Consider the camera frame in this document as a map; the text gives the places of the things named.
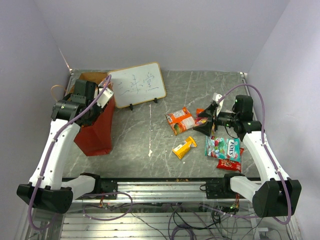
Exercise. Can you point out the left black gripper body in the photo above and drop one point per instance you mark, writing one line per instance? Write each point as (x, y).
(94, 110)

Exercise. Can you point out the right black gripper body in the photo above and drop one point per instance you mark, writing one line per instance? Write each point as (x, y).
(225, 119)

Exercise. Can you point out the orange Fox's fruits candy bag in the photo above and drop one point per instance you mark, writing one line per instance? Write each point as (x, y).
(198, 119)

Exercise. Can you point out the red brown paper bag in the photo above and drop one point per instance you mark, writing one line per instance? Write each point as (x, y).
(93, 140)

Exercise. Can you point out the orange white snack packet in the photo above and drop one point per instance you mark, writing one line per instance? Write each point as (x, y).
(180, 120)

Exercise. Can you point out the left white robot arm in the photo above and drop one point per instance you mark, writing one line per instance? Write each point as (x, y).
(46, 189)

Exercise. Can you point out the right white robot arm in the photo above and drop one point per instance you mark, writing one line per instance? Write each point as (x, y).
(277, 195)

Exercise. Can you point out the teal Fox's mint candy bag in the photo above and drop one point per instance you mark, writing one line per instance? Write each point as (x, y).
(222, 148)

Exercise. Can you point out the yellow snack bar packet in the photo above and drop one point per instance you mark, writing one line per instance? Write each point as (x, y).
(182, 149)

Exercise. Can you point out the red candy packet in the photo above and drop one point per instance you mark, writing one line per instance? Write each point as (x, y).
(227, 164)

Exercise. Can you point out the small whiteboard with stand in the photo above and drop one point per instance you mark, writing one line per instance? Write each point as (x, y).
(137, 84)

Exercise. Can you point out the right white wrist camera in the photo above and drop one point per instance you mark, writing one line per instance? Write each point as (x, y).
(216, 98)

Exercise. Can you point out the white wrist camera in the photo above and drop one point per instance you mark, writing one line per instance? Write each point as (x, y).
(216, 98)
(104, 98)

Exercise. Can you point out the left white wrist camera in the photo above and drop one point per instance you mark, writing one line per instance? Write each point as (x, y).
(104, 98)

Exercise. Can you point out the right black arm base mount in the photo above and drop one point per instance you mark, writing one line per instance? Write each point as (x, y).
(220, 187)

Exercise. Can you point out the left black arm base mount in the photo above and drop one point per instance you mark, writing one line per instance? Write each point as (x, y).
(106, 185)

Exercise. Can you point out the aluminium rail frame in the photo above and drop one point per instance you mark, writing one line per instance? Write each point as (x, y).
(153, 208)

